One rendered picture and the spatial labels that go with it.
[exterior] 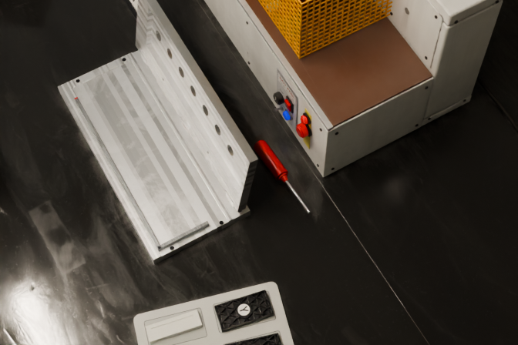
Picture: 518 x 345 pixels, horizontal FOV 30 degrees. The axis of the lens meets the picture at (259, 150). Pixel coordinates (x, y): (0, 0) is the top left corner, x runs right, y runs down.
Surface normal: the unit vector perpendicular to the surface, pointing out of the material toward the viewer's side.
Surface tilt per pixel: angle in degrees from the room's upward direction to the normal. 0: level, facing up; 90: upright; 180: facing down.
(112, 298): 0
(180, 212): 0
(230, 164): 80
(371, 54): 0
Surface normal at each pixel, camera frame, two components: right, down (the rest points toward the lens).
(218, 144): -0.86, 0.35
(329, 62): -0.01, -0.47
